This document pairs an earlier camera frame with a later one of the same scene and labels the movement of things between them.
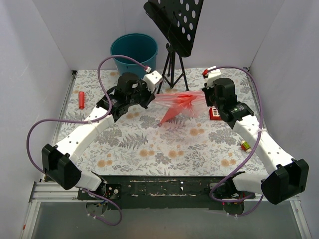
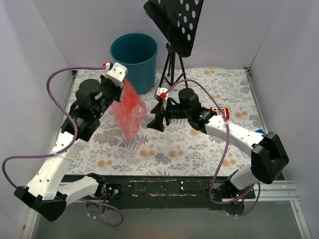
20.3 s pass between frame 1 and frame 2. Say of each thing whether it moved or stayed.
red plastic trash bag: moved
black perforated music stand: stayed
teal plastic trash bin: stayed
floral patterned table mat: stayed
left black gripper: moved
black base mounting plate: stayed
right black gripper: moved
